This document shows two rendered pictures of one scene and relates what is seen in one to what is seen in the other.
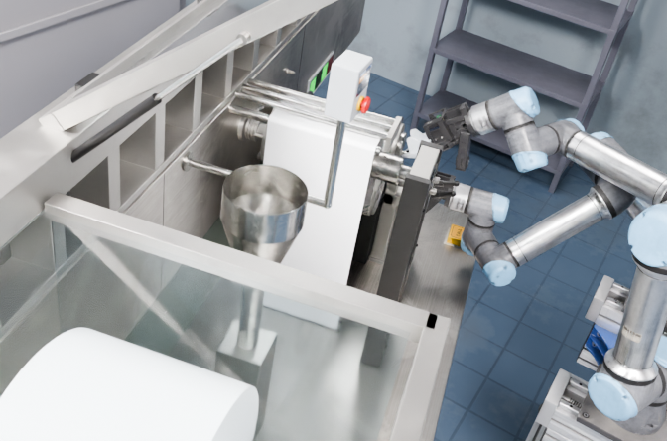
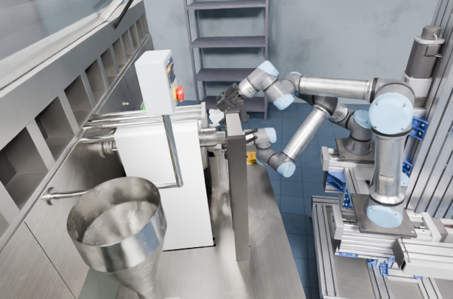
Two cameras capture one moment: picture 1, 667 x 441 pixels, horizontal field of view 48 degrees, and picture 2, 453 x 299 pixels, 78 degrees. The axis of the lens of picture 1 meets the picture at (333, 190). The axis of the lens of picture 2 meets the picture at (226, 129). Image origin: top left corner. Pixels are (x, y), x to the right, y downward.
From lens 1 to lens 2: 0.76 m
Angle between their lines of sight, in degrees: 11
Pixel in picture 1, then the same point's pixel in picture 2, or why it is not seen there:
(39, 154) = not seen: outside the picture
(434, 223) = not seen: hidden behind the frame
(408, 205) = (235, 157)
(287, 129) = (130, 139)
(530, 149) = (283, 94)
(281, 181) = (131, 188)
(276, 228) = (139, 246)
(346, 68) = (149, 62)
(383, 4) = not seen: hidden behind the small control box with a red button
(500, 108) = (257, 78)
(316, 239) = (180, 201)
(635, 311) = (385, 163)
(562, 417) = (348, 231)
